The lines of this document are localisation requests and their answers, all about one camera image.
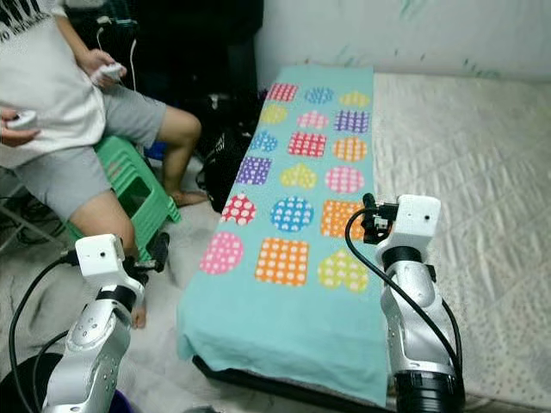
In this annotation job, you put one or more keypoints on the teal polka pattern blanket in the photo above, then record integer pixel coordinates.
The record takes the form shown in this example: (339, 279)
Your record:
(301, 327)

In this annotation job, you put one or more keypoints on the black backpack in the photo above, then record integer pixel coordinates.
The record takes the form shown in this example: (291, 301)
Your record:
(228, 163)

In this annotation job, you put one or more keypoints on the grey patterned mattress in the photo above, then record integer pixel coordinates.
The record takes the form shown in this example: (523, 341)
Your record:
(473, 172)

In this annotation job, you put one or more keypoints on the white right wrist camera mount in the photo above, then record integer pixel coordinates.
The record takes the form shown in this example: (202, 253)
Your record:
(413, 219)

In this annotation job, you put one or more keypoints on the white handheld controller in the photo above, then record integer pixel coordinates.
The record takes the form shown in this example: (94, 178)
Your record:
(21, 119)
(110, 72)

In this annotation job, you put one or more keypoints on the dark bed frame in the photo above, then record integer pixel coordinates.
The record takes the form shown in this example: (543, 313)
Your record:
(275, 387)

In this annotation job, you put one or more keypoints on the green plastic stool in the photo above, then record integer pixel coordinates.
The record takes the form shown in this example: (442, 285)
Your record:
(133, 185)

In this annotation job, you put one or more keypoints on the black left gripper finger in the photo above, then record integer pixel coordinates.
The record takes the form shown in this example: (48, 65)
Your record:
(160, 249)

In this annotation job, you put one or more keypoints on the person in grey shorts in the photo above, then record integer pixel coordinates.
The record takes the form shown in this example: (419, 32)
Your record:
(52, 95)

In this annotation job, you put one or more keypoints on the blue plastic crate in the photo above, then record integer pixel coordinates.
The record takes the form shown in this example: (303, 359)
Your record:
(157, 151)

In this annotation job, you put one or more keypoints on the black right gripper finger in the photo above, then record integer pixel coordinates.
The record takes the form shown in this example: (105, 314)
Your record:
(368, 213)

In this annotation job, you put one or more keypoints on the black round bin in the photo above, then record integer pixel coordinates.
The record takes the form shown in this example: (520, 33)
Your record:
(21, 387)

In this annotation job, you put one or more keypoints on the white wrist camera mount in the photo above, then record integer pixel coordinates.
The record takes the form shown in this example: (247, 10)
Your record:
(101, 258)
(413, 219)

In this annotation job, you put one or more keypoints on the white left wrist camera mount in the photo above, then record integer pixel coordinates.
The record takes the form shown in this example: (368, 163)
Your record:
(101, 258)

